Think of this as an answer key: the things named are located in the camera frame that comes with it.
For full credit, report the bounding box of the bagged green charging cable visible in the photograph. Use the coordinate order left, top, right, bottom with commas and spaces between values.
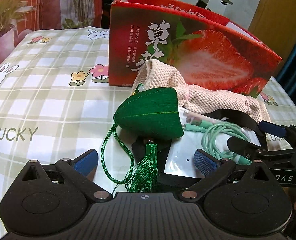
163, 110, 262, 179

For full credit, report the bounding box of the green zongzi sachet with tassel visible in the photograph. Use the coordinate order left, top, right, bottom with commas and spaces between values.
100, 87, 184, 193

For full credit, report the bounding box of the cream waffle cloth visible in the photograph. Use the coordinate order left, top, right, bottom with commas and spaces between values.
132, 60, 271, 122

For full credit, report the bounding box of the green plaid bunny tablecloth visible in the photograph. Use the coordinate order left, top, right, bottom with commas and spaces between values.
0, 25, 296, 240

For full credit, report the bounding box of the red strawberry cardboard box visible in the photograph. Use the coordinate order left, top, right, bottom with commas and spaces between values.
108, 0, 281, 97

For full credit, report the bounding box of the yellow wooden door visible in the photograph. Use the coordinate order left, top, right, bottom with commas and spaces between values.
248, 0, 296, 66

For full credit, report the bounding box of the printed backdrop curtain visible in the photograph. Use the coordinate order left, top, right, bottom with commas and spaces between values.
0, 0, 104, 77

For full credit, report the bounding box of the black strap band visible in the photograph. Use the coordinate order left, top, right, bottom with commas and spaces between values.
130, 108, 267, 192

